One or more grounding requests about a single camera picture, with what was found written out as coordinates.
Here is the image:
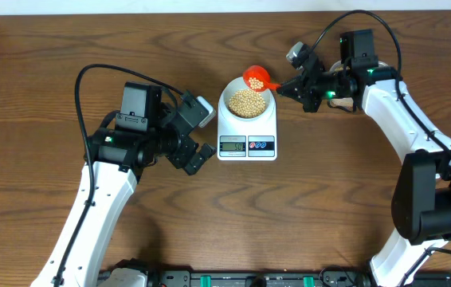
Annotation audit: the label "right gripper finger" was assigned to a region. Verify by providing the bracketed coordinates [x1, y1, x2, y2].
[278, 74, 308, 90]
[276, 87, 308, 105]

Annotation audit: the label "red plastic measuring scoop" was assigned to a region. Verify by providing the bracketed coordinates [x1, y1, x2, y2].
[242, 65, 280, 92]

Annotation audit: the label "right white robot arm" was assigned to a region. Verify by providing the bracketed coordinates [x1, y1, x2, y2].
[277, 29, 451, 286]

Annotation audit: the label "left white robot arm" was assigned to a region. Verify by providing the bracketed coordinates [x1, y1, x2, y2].
[33, 82, 216, 286]

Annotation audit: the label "soybeans in bowl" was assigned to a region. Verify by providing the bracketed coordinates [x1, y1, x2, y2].
[228, 89, 266, 118]

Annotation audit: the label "white digital kitchen scale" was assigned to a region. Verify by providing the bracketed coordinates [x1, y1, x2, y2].
[218, 97, 277, 161]

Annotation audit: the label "white round bowl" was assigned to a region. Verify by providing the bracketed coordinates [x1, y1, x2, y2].
[220, 77, 275, 120]

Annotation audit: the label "clear plastic soybean container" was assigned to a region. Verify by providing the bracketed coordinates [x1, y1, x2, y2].
[316, 57, 393, 112]

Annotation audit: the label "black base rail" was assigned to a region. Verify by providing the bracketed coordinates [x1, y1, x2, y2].
[97, 258, 451, 287]

